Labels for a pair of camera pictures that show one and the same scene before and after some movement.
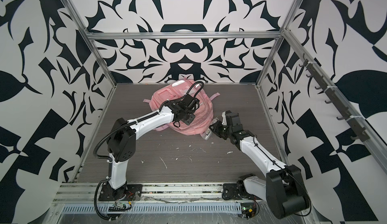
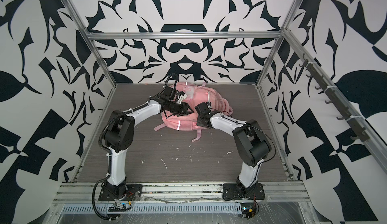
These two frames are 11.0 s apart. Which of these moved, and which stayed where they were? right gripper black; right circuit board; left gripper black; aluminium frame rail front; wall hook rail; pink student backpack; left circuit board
Moved: right gripper black; left gripper black; pink student backpack
Stayed: wall hook rail; aluminium frame rail front; left circuit board; right circuit board
